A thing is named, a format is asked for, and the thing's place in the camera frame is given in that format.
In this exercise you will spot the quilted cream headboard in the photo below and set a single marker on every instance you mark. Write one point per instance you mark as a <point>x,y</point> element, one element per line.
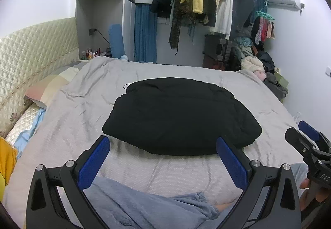
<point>31,55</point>

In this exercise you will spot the blue curtain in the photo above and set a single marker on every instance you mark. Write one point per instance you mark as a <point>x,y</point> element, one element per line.
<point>144,35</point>

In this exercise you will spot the group of small bottles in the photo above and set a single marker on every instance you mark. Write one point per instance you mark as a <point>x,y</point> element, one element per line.
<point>89,54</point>

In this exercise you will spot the grey hanging coat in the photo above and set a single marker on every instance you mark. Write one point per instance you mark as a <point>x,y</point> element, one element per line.
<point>245,3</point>

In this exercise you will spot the pink beige pillow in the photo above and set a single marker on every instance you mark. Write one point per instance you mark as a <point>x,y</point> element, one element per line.
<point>51,86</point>

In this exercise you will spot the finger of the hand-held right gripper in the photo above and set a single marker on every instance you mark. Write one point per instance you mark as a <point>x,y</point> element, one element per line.
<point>294,138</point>
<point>310,129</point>

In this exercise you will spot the white wall socket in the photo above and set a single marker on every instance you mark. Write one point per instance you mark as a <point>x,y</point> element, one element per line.
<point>328,71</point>

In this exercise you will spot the black hanging jacket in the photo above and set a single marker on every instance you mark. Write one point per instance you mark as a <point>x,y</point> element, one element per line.
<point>209,1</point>

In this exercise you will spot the black puffer jacket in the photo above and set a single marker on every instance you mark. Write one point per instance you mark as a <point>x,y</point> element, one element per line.
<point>181,115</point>

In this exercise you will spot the yellow cloth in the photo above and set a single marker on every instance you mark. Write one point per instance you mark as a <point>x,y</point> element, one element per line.
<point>6,159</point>

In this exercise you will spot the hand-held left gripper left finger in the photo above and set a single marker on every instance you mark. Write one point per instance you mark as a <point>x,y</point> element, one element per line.
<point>94,164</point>

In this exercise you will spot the dark patterned scarf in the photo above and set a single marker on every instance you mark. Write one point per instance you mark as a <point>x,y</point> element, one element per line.
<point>174,29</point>

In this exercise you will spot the dark dresser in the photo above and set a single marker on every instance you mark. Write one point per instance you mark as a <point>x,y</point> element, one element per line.
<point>212,50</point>

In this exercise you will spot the green hanger with small clothes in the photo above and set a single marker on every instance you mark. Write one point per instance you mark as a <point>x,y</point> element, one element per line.
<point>263,27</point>

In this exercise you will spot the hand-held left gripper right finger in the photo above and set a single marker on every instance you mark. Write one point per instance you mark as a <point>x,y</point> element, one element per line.
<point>232,164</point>

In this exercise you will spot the pile of clothes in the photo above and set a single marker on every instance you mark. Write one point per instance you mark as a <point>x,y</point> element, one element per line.
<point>254,63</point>

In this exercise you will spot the person's right hand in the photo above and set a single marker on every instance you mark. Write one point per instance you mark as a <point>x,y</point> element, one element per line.
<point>304,184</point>

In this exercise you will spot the grey duvet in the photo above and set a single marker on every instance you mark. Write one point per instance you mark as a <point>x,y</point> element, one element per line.
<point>77,104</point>

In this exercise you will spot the small black box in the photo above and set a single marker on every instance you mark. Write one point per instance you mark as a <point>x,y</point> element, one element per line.
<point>108,52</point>

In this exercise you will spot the green box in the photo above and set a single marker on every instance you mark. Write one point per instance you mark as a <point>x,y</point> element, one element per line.
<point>280,80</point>

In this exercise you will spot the light blue cloth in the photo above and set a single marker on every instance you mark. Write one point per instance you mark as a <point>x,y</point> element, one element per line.
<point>28,133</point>

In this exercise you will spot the white hoodie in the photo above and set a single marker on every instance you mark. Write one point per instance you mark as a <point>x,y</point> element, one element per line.
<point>225,16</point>

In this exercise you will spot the person's blue jeans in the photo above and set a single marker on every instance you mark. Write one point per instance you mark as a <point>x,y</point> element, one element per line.
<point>144,205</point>

